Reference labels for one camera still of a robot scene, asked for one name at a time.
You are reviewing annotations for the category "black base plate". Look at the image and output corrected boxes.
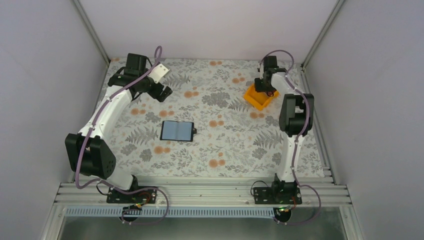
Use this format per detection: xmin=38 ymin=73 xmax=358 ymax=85
xmin=106 ymin=188 xmax=157 ymax=205
xmin=253 ymin=187 xmax=303 ymax=205

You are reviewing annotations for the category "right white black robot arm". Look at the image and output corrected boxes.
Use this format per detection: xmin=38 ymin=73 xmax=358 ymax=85
xmin=254 ymin=53 xmax=315 ymax=204

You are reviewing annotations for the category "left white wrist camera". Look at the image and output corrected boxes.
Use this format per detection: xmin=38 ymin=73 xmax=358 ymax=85
xmin=148 ymin=63 xmax=171 ymax=84

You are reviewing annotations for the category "black card holder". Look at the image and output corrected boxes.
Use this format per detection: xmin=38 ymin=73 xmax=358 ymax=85
xmin=159 ymin=120 xmax=197 ymax=142

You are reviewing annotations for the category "grey slotted cable duct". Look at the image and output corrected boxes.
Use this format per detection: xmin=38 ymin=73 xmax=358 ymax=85
xmin=64 ymin=206 xmax=274 ymax=219

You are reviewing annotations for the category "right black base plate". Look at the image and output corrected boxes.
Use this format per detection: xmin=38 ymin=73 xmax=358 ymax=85
xmin=253 ymin=187 xmax=303 ymax=205

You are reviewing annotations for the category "aluminium rail frame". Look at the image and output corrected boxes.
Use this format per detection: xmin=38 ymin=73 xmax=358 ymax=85
xmin=54 ymin=176 xmax=352 ymax=208

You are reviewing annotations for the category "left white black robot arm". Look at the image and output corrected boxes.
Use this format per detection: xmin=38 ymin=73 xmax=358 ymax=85
xmin=65 ymin=52 xmax=173 ymax=203

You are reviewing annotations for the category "orange plastic bin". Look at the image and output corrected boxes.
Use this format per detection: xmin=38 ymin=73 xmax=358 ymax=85
xmin=243 ymin=84 xmax=280 ymax=111

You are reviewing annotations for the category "floral table mat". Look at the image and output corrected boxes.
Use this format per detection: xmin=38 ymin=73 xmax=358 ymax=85
xmin=75 ymin=57 xmax=326 ymax=178

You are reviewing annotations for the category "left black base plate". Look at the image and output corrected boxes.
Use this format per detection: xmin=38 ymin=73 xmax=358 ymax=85
xmin=106 ymin=188 xmax=157 ymax=205

